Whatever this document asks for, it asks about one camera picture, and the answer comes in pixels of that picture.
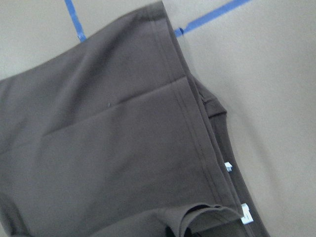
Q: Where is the dark brown t-shirt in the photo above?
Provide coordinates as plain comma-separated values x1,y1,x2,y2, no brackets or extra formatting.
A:
0,1,268,237

